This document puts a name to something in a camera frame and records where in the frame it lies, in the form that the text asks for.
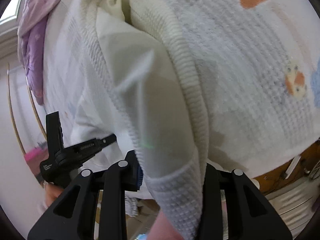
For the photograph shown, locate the person's left hand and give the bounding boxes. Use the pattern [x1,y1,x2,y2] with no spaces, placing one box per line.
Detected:
[44,183,64,208]

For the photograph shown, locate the white patterned bed sheet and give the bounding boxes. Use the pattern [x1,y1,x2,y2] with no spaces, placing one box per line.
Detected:
[43,0,319,177]

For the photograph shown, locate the cream white snap jacket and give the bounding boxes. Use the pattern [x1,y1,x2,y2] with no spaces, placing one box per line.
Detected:
[70,0,208,239]

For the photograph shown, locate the purple floral quilt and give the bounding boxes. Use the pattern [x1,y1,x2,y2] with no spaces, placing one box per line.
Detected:
[17,0,61,105]

